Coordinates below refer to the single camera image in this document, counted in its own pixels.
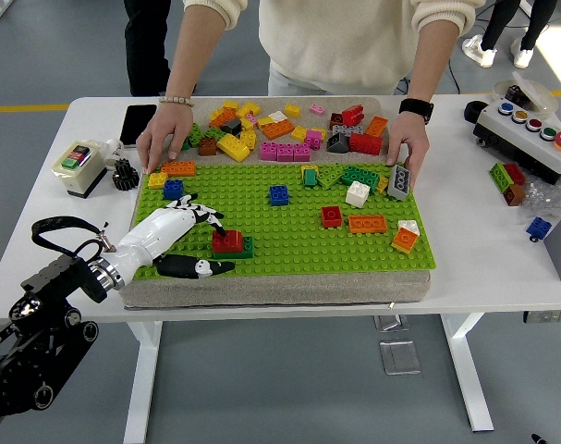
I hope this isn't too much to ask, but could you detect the white round lidded container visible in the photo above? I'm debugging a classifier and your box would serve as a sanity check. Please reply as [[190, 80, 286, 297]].
[[491, 70, 559, 115]]

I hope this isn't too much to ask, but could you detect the red curved-top brick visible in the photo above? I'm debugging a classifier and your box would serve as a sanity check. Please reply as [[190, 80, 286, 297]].
[[212, 229, 244, 254]]

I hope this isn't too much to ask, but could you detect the blue brick keyring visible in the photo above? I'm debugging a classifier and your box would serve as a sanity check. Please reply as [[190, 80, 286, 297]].
[[525, 216, 553, 242]]

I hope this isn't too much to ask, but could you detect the red stud brick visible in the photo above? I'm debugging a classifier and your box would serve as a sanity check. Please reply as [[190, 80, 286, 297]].
[[340, 105, 366, 127], [502, 162, 527, 186]]

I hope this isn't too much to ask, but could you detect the white table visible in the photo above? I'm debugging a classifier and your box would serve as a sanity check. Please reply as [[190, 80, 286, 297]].
[[0, 94, 561, 434]]

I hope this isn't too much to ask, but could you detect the person's left hand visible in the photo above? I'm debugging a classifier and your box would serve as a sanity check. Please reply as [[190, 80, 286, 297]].
[[384, 111, 432, 190]]

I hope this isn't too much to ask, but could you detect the orange three-ring long brick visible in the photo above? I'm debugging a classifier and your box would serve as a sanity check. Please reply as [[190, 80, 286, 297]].
[[348, 215, 388, 235]]

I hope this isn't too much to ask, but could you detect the lime green flat brick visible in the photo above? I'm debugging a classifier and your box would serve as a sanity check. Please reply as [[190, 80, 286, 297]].
[[317, 164, 348, 190]]

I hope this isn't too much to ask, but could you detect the small white plastic part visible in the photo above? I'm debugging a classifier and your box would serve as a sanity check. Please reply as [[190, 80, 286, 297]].
[[103, 137, 124, 163]]

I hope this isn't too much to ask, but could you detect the table height control panel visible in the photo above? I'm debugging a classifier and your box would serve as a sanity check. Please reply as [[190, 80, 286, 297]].
[[522, 309, 561, 324]]

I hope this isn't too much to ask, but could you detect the dark green eight-stud brick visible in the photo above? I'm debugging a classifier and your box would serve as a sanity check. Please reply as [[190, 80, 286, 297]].
[[213, 235, 254, 260], [340, 166, 381, 191]]

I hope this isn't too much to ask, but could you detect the grey flat stud brick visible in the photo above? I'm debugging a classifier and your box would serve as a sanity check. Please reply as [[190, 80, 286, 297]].
[[331, 122, 365, 137]]

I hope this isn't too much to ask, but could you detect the red single-ring square brick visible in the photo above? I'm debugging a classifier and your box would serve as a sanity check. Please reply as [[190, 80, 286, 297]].
[[321, 205, 344, 229]]

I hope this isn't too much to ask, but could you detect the large red brick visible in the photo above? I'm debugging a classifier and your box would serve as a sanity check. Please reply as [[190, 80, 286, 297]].
[[348, 132, 384, 156]]

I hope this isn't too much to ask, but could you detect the clear plastic bag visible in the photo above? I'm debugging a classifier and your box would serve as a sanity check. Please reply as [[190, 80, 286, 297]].
[[519, 178, 561, 221]]

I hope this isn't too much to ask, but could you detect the person's right hand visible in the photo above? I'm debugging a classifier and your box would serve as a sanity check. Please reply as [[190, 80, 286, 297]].
[[135, 102, 196, 176]]

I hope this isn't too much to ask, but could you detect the orange stud brick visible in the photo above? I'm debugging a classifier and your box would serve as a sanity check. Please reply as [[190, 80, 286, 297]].
[[208, 107, 238, 130], [363, 115, 389, 139]]

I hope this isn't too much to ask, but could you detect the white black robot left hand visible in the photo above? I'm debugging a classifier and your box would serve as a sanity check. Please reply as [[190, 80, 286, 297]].
[[104, 192, 238, 291]]

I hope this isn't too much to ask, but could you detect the black wrist watch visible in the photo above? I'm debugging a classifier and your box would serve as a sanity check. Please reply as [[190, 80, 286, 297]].
[[398, 97, 434, 125]]

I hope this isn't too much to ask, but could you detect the black gear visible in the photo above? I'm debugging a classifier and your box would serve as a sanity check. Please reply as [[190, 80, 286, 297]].
[[109, 157, 140, 191]]

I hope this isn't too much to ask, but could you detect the smartphone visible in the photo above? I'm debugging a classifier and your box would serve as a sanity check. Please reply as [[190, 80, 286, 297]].
[[119, 104, 158, 148]]

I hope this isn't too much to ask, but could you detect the cream switch box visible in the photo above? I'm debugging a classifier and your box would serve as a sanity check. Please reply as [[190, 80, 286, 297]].
[[51, 140, 109, 200]]

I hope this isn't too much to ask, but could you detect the pink long brick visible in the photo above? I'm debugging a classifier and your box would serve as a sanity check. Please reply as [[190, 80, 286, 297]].
[[259, 141, 311, 163]]

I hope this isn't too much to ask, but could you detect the grey three-ring brick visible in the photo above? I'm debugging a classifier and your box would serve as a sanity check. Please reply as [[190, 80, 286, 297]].
[[387, 164, 411, 201]]

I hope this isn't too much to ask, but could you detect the white button control box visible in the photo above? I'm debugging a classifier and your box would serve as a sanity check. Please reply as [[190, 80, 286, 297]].
[[472, 99, 561, 185]]

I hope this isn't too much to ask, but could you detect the person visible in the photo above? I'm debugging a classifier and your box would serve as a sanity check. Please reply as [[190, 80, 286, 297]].
[[122, 0, 191, 97], [461, 0, 558, 69], [135, 0, 487, 190]]

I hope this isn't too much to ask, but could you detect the black ring roll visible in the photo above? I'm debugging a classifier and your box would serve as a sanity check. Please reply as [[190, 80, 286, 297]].
[[463, 99, 490, 125]]

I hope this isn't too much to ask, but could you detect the orange eight-stud brick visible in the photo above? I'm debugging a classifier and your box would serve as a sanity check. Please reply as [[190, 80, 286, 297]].
[[260, 118, 296, 142], [160, 160, 197, 178]]

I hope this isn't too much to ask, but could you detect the orange brick with yellow base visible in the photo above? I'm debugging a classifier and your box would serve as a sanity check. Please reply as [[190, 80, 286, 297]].
[[391, 227, 420, 254]]

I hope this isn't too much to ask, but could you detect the large yellow rounded brick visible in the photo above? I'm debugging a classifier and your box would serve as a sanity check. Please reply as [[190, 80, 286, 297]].
[[215, 132, 252, 163]]

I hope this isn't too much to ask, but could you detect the green studded baseplate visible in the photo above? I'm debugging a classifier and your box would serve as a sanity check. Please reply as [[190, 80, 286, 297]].
[[130, 161, 437, 278]]

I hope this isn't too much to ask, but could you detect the brown ring brick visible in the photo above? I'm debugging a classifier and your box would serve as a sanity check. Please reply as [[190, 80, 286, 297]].
[[501, 183, 526, 207]]

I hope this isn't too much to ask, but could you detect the clear floor socket cover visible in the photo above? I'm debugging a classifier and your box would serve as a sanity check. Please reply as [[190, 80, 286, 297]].
[[373, 314, 409, 332], [379, 339, 422, 376]]

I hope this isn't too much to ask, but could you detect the grey foam mat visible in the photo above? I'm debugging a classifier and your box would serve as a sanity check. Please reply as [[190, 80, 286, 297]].
[[116, 95, 433, 310]]

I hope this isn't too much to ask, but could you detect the white four-stud brick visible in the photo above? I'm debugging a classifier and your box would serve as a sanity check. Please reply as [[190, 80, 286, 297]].
[[345, 180, 372, 208]]

